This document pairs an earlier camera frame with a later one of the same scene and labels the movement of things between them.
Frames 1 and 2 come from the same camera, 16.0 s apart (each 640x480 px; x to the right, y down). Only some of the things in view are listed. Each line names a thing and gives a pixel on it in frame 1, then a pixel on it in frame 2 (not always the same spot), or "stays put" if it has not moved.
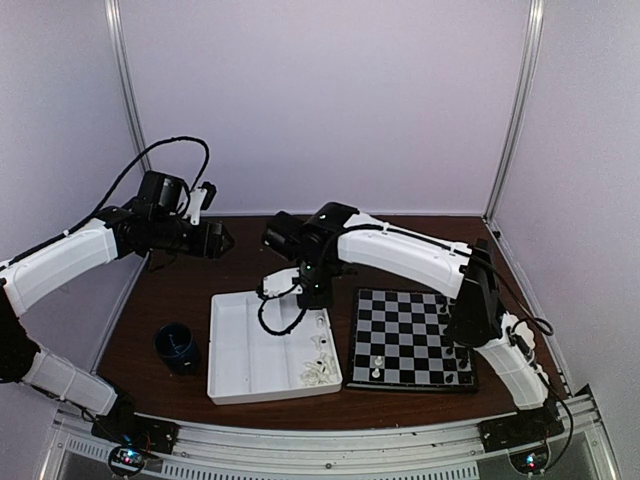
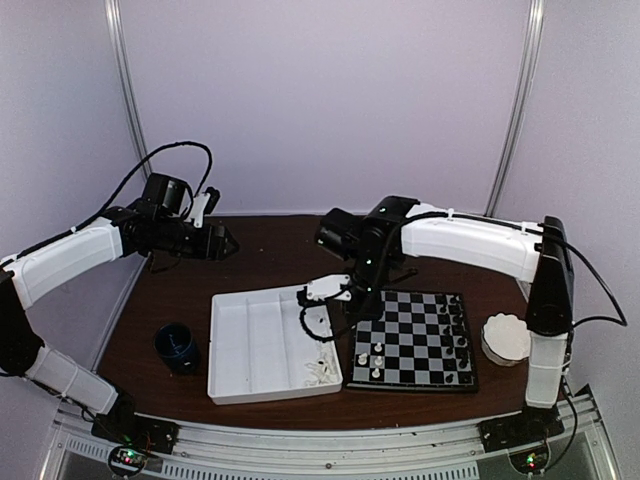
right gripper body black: x=322 y=275 to x=367 y=270
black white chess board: x=399 y=344 stays put
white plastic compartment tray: x=269 y=347 stays put
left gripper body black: x=166 y=237 stays put
